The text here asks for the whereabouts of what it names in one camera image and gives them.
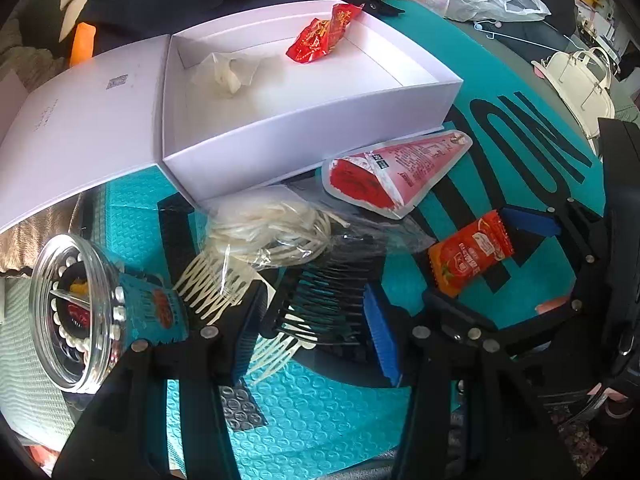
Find orange sauce sachet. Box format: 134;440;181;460
427;210;514;298

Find black hair comb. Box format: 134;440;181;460
260;257;384;347

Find cream hair comb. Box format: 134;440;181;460
171;246;317;388

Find red gold snack packet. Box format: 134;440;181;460
285;3;362;64

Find clear zip bag cream contents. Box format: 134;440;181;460
191;52;262;96

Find clear jar teal label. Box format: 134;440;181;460
28;234;189;394

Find white handbag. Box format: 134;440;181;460
532;47;615;150

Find teal bubble mailer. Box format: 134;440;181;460
93;1;604;479

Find pink red triangular packet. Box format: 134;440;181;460
321;130;473;220

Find white open gift box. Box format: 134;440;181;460
1;0;462;229

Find orange cloth piece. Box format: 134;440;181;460
70;22;96;67

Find clear bag white cord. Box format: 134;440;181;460
202;184;436;271

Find white wire hanger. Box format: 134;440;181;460
473;21;570;48

